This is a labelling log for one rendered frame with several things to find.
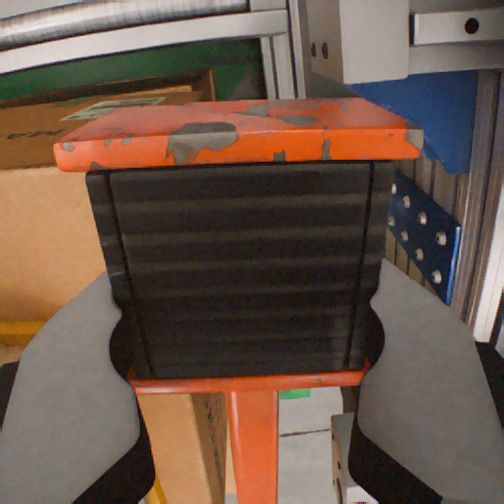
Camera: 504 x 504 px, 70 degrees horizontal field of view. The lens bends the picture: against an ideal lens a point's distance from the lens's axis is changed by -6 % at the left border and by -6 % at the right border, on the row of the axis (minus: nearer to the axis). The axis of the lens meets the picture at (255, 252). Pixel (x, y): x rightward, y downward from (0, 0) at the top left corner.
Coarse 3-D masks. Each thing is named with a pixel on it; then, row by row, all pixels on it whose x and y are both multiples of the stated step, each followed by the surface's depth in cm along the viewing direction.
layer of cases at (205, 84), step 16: (144, 80) 86; (160, 80) 78; (176, 80) 72; (192, 80) 67; (208, 80) 87; (48, 96) 82; (64, 96) 73; (80, 96) 67; (96, 96) 61; (112, 96) 59; (208, 96) 84
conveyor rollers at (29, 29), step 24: (96, 0) 52; (120, 0) 52; (144, 0) 52; (168, 0) 52; (192, 0) 52; (216, 0) 52; (240, 0) 52; (0, 24) 52; (24, 24) 52; (48, 24) 52; (72, 24) 53; (96, 24) 53; (120, 24) 54; (144, 24) 55; (0, 48) 54
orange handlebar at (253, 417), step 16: (240, 400) 15; (256, 400) 15; (272, 400) 15; (240, 416) 15; (256, 416) 15; (272, 416) 15; (240, 432) 16; (256, 432) 16; (272, 432) 16; (240, 448) 16; (256, 448) 16; (272, 448) 16; (240, 464) 17; (256, 464) 17; (272, 464) 17; (240, 480) 18; (256, 480) 18; (272, 480) 18; (240, 496) 19; (256, 496) 18; (272, 496) 19
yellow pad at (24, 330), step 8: (8, 320) 30; (16, 320) 30; (24, 320) 30; (32, 320) 30; (40, 320) 30; (0, 328) 29; (8, 328) 29; (16, 328) 29; (24, 328) 29; (32, 328) 29; (40, 328) 29; (0, 336) 28; (8, 336) 28; (16, 336) 28; (24, 336) 28; (32, 336) 28; (8, 344) 29; (16, 344) 29; (24, 344) 29; (152, 488) 40; (160, 488) 42; (152, 496) 41; (160, 496) 42
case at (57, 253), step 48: (144, 96) 56; (192, 96) 52; (0, 144) 31; (48, 144) 30; (0, 192) 25; (48, 192) 25; (0, 240) 26; (48, 240) 26; (96, 240) 27; (0, 288) 28; (48, 288) 28; (192, 432) 37; (192, 480) 42
